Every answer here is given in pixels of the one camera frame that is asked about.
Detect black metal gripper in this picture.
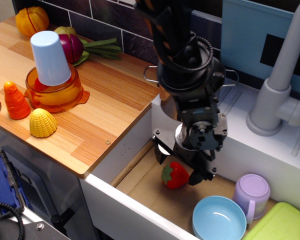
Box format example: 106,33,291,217
152,128,217,186

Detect red toy strawberry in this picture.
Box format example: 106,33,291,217
161,161,190,190

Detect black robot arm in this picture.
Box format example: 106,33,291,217
134,0,228,186

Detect stainless steel pot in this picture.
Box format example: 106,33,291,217
143,57,240,121

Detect light blue bowl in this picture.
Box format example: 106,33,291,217
192,196,247,240

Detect lilac plastic mug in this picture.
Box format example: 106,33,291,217
232,173,271,225

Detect grey toy faucet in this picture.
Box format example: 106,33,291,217
246,4,300,136

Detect wooden countertop board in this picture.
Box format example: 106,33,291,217
0,17,159,179

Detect lime green plastic lid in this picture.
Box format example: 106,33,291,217
244,202,300,240

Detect dark oven door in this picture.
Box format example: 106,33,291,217
2,145,99,240

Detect green felt leaves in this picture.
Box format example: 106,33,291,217
71,37,122,66

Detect orange transparent bowl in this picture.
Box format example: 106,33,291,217
24,64,90,114

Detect yellow toy corn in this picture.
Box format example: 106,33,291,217
29,108,58,138

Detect light blue back panel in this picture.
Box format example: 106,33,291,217
220,0,294,89

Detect purple toy onion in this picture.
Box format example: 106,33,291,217
58,34,84,64

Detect light blue plastic cup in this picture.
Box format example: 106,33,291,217
30,30,71,86

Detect orange toy carrot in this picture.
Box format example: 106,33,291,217
3,81,31,120

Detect yellow-green toy pear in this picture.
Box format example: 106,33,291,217
54,26,77,36

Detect blue plastic clamp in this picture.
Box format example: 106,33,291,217
0,150,25,213

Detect orange toy pumpkin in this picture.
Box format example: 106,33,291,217
15,6,50,37

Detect silver metal bracket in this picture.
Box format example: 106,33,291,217
20,207,69,240

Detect black braided cable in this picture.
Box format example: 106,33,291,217
0,201,25,240

